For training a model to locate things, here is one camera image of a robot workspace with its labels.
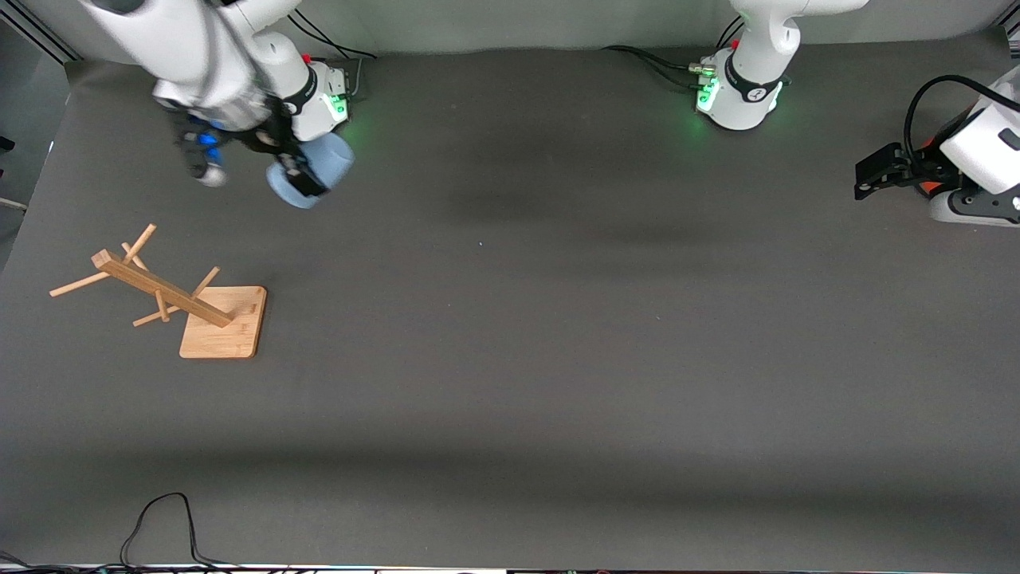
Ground light blue cup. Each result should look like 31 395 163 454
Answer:
265 131 356 210

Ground wooden cup rack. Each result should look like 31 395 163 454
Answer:
49 224 269 360

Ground orange cylindrical canister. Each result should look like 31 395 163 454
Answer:
919 137 949 199

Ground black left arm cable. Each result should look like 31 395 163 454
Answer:
904 74 1020 160

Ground black right arm base cables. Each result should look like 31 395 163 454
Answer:
288 10 378 102

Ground black arm base cables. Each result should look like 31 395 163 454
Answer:
288 10 378 102
601 14 746 90

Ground black metal frame rail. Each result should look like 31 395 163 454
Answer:
0 0 82 65

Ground black left arm base cables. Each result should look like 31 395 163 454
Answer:
601 14 746 90

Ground thin black table cable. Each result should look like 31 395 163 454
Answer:
120 492 241 571

